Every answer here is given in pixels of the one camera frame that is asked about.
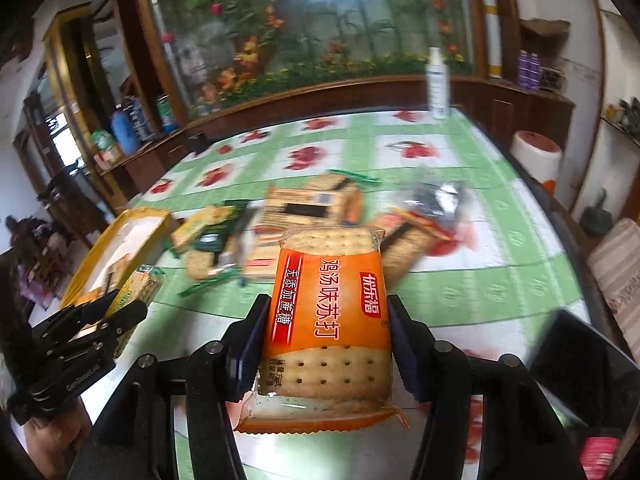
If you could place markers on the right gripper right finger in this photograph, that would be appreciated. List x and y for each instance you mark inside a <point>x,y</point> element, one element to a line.
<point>522,437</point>

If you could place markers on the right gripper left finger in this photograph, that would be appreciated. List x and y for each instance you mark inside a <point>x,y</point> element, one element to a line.
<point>134,436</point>

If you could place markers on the green Weidan cracker pack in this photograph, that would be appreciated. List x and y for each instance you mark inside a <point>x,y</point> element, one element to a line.
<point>143,284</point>

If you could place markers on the orange soda cracker pack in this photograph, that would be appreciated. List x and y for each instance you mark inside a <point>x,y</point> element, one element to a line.
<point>327,353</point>

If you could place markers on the person's left hand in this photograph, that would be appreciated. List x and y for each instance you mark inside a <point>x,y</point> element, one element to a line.
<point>52,444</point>

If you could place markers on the seated person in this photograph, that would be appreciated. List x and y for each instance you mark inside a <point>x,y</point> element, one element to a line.
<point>27,250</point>

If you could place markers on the yellow cardboard tray box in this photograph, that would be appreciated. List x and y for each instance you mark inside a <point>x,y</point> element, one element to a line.
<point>138,234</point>

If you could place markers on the dark wooden chair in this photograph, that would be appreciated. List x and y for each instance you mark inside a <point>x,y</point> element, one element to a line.
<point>67,198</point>

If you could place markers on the yellow green cracker pack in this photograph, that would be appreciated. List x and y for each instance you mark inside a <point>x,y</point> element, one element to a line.
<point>200,266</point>

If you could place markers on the dark green snack packet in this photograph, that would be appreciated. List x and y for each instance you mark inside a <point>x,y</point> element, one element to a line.
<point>229,219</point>

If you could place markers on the green snack bag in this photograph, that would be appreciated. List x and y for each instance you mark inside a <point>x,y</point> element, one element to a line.
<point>103,140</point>

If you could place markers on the orange packet at right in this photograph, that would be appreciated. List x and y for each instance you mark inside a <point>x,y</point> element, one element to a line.
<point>405,241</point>

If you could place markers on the blue thermos flask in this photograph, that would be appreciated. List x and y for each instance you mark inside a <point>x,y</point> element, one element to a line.
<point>124,132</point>

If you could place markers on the grey thermos flask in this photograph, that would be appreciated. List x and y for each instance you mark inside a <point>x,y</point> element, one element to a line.
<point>141,124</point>

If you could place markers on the clear plastic wrapper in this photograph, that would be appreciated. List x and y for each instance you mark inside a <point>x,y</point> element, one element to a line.
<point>434,199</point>

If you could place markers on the white red stool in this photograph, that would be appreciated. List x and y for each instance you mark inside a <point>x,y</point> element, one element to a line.
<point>539,156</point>

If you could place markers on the orange cracker pack back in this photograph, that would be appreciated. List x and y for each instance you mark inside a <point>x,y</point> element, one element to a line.
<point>330,199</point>

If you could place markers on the glass flower display cabinet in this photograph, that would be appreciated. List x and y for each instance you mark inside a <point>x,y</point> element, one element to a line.
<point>214,54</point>

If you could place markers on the purple bottles on shelf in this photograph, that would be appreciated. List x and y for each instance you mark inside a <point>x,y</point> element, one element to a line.
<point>529,71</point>

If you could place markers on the white spray bottle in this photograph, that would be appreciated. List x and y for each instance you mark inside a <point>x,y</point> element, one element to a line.
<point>437,80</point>

